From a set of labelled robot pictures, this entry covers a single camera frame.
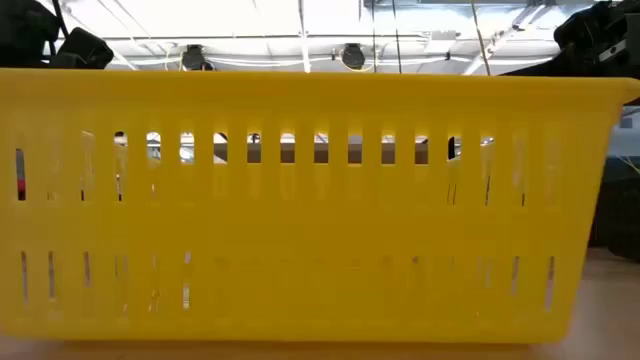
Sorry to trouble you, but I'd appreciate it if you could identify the yellow slotted plastic basket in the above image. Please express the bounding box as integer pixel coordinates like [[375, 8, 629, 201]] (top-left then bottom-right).
[[0, 68, 640, 346]]

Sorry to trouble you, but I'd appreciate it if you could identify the black slotted plastic basket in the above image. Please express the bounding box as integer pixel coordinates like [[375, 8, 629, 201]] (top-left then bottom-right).
[[589, 169, 640, 262]]

